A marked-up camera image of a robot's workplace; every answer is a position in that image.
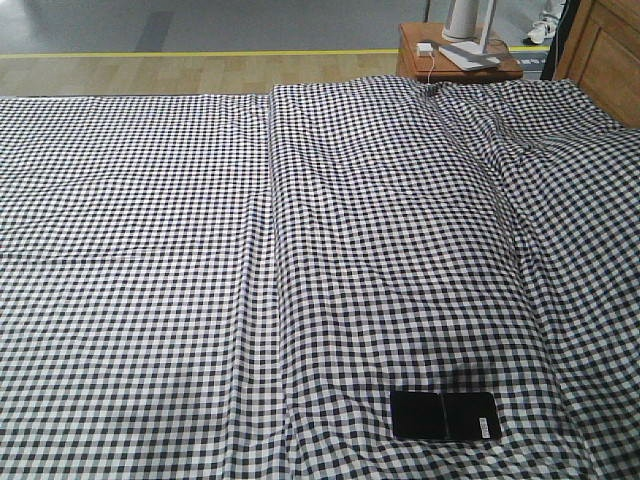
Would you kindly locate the black foldable phone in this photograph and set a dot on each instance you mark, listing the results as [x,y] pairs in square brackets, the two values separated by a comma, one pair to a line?
[466,416]

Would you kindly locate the checkered bed sheet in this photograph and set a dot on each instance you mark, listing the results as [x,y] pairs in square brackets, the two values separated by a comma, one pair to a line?
[138,295]

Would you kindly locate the wooden headboard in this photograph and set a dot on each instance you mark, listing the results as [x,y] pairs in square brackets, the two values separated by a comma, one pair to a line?
[601,56]

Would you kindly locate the white charger adapter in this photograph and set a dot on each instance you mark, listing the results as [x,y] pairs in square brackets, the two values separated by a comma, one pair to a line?
[425,49]

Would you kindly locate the wooden nightstand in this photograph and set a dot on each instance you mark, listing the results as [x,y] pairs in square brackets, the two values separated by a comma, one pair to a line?
[438,68]

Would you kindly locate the checkered quilt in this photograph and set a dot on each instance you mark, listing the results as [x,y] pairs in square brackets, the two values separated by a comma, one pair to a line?
[455,238]

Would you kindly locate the white sneaker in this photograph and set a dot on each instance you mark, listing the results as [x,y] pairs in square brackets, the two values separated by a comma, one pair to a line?
[540,32]

